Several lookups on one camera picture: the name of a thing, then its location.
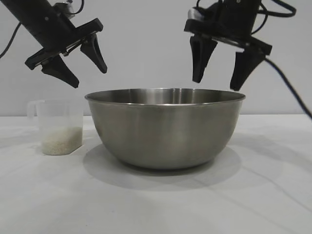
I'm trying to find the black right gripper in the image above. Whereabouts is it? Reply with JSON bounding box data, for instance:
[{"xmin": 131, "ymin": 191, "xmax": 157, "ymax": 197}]
[{"xmin": 183, "ymin": 4, "xmax": 273, "ymax": 92}]

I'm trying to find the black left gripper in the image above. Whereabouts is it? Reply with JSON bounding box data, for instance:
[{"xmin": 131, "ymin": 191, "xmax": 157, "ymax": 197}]
[{"xmin": 24, "ymin": 10, "xmax": 108, "ymax": 89}]

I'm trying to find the clear plastic measuring cup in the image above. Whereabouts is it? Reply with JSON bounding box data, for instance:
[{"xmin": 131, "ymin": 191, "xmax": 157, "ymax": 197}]
[{"xmin": 27, "ymin": 99, "xmax": 85, "ymax": 156}]

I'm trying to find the white rice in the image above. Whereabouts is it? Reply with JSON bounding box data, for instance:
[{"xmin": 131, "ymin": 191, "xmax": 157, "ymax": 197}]
[{"xmin": 41, "ymin": 126, "xmax": 83, "ymax": 156}]

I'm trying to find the stainless steel mixing bowl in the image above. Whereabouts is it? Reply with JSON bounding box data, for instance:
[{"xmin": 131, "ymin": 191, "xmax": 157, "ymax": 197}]
[{"xmin": 84, "ymin": 88, "xmax": 247, "ymax": 170}]

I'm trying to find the black left camera cable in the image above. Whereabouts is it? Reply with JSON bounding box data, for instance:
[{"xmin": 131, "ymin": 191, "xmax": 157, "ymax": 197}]
[{"xmin": 72, "ymin": 0, "xmax": 85, "ymax": 15}]

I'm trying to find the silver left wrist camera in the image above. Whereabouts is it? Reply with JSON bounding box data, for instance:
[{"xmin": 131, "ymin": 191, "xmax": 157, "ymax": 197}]
[{"xmin": 55, "ymin": 0, "xmax": 75, "ymax": 20}]

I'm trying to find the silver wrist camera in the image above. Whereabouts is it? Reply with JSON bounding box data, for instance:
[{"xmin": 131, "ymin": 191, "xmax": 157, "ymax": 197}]
[
  {"xmin": 55, "ymin": 0, "xmax": 75, "ymax": 20},
  {"xmin": 187, "ymin": 6, "xmax": 204, "ymax": 22}
]

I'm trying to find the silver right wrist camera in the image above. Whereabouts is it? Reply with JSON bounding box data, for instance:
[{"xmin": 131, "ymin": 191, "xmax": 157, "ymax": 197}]
[{"xmin": 187, "ymin": 6, "xmax": 204, "ymax": 22}]

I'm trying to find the thick black braided cable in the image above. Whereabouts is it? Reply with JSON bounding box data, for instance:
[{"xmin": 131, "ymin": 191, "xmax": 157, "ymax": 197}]
[{"xmin": 264, "ymin": 57, "xmax": 312, "ymax": 120}]

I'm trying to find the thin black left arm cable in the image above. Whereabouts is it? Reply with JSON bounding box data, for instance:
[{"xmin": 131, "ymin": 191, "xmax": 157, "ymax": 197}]
[{"xmin": 0, "ymin": 22, "xmax": 22, "ymax": 59}]

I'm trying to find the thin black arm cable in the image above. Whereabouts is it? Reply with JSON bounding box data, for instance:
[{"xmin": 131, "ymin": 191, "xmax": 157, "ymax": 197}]
[
  {"xmin": 252, "ymin": 0, "xmax": 297, "ymax": 34},
  {"xmin": 0, "ymin": 22, "xmax": 22, "ymax": 59}
]

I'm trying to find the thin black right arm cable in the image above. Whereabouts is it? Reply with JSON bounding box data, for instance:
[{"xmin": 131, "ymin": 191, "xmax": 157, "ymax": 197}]
[{"xmin": 252, "ymin": 0, "xmax": 297, "ymax": 34}]

